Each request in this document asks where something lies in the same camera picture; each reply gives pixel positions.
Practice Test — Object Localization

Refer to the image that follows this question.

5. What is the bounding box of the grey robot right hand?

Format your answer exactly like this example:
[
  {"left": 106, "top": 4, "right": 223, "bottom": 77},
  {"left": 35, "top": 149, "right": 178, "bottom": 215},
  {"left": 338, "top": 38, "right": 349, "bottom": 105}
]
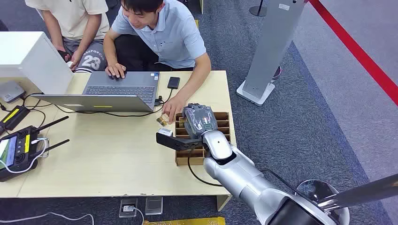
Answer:
[{"left": 182, "top": 103, "right": 219, "bottom": 140}]

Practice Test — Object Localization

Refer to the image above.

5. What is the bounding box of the white box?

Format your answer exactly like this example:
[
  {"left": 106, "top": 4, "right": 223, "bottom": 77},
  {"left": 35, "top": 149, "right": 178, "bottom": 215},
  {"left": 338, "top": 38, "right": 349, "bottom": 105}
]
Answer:
[{"left": 0, "top": 31, "right": 75, "bottom": 95}]

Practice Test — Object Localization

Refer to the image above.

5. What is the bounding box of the grey floor socket plate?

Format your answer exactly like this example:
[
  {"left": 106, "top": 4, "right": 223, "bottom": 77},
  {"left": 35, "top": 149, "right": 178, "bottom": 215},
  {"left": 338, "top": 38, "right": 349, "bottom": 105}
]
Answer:
[{"left": 144, "top": 196, "right": 164, "bottom": 216}]

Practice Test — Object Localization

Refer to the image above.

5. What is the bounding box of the black device with yellow label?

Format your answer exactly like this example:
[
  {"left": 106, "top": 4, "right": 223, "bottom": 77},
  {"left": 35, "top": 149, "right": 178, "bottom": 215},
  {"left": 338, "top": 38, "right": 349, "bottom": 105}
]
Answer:
[{"left": 0, "top": 105, "right": 31, "bottom": 135}]

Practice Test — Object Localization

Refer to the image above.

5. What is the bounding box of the black laptop cable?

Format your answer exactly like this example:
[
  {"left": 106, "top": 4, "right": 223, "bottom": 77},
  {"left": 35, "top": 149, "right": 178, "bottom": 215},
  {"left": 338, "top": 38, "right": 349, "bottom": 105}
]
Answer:
[{"left": 54, "top": 88, "right": 174, "bottom": 118}]

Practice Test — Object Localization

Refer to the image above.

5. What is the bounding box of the white floor cable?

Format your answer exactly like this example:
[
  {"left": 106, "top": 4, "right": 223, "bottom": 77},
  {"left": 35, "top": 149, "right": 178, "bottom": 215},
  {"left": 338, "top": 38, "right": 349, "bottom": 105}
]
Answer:
[{"left": 0, "top": 211, "right": 95, "bottom": 225}]

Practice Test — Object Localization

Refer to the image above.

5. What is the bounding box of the red barrier belt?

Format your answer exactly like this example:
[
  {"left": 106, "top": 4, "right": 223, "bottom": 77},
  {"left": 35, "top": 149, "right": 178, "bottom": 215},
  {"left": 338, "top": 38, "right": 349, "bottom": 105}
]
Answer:
[{"left": 307, "top": 0, "right": 398, "bottom": 107}]

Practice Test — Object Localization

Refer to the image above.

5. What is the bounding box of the black stanchion base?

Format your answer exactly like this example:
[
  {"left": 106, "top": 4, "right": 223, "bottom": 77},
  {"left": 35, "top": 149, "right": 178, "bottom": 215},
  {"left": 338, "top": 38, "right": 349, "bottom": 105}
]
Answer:
[{"left": 248, "top": 0, "right": 268, "bottom": 17}]

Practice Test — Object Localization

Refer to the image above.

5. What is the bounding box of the grey open laptop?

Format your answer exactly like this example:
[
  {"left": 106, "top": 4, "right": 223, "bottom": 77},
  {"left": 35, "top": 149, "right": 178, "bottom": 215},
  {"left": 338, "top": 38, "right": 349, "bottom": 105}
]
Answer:
[{"left": 31, "top": 71, "right": 161, "bottom": 113}]

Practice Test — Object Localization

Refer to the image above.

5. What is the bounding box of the floor socket with plug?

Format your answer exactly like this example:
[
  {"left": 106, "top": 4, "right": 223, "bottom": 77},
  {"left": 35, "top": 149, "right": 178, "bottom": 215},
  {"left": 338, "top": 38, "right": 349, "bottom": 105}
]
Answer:
[{"left": 118, "top": 197, "right": 139, "bottom": 218}]

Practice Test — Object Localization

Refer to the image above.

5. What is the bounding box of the wooden slotted card holder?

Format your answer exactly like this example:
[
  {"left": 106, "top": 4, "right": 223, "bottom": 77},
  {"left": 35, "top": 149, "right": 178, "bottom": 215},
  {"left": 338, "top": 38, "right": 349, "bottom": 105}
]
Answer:
[{"left": 174, "top": 112, "right": 231, "bottom": 167}]

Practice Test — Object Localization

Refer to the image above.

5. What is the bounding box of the person's left hand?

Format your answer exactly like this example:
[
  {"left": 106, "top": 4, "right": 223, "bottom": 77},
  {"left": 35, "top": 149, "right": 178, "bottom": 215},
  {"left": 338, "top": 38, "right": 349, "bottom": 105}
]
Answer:
[{"left": 162, "top": 95, "right": 187, "bottom": 125}]

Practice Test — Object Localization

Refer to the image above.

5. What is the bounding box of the thin black desk cable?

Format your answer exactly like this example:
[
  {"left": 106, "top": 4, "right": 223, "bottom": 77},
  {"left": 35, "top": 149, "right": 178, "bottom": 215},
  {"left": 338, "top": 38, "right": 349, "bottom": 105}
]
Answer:
[{"left": 20, "top": 92, "right": 54, "bottom": 128}]

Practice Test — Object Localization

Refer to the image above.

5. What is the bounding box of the grey kiosk stand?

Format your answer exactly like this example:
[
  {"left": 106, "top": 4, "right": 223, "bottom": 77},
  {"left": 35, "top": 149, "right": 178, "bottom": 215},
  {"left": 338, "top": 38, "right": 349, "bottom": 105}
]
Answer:
[{"left": 236, "top": 0, "right": 309, "bottom": 107}]

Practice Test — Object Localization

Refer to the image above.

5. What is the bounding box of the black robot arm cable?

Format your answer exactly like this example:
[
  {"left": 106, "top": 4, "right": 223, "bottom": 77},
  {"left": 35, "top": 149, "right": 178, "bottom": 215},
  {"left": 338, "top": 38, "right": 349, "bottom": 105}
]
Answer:
[{"left": 187, "top": 148, "right": 223, "bottom": 188}]

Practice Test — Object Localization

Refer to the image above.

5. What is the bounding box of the person in light blue shirt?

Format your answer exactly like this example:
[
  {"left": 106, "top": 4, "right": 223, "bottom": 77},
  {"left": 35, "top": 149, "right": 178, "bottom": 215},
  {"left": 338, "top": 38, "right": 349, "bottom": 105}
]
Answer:
[{"left": 103, "top": 0, "right": 212, "bottom": 125}]

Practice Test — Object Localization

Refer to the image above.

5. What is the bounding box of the person in cream shirt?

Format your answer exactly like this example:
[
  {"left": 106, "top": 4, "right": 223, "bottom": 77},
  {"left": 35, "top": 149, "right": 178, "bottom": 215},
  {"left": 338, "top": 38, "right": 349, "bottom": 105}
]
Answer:
[{"left": 24, "top": 0, "right": 110, "bottom": 74}]

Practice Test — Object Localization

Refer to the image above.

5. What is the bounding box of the yellow floor strip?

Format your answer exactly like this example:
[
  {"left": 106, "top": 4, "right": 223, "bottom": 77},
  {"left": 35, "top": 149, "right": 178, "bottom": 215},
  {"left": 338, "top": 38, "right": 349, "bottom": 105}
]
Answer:
[{"left": 142, "top": 217, "right": 226, "bottom": 225}]

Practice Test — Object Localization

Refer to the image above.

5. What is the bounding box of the grey flat router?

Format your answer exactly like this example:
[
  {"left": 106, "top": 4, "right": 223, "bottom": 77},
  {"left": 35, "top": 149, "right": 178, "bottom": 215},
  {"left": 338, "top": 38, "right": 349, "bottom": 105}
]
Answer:
[{"left": 0, "top": 81, "right": 27, "bottom": 105}]

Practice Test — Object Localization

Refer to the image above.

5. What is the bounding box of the white controller cable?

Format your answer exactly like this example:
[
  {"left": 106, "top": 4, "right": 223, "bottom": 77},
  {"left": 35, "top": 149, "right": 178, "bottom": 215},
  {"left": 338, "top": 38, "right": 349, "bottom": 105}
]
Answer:
[{"left": 0, "top": 138, "right": 50, "bottom": 174}]

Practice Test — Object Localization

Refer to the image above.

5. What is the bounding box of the black remote controller with antennas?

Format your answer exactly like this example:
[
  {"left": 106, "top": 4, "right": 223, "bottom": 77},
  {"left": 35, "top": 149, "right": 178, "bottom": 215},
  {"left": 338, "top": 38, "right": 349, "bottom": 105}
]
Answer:
[{"left": 0, "top": 115, "right": 70, "bottom": 183}]

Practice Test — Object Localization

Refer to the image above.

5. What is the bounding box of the black external drive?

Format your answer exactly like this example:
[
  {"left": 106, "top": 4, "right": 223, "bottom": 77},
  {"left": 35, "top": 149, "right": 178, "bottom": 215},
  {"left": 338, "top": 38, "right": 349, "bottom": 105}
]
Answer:
[{"left": 167, "top": 76, "right": 181, "bottom": 90}]

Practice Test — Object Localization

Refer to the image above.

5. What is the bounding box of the patterned gold card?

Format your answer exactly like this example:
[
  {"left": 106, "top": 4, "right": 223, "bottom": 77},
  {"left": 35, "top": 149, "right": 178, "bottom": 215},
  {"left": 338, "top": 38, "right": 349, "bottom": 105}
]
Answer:
[{"left": 156, "top": 113, "right": 170, "bottom": 127}]

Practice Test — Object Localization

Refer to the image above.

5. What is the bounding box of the person's right hand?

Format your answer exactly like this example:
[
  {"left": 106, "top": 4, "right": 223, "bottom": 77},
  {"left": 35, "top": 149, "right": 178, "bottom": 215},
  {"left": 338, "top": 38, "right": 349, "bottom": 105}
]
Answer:
[{"left": 105, "top": 63, "right": 127, "bottom": 79}]

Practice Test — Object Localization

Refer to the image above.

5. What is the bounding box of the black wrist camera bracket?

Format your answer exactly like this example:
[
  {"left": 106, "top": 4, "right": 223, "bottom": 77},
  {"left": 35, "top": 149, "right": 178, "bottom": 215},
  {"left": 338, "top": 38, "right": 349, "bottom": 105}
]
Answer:
[{"left": 155, "top": 132, "right": 205, "bottom": 152}]

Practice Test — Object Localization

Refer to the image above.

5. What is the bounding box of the chrome stanchion with dome base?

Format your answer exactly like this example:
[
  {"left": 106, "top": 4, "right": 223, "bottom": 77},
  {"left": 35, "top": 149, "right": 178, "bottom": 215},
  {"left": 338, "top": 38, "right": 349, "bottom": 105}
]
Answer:
[{"left": 294, "top": 173, "right": 398, "bottom": 225}]

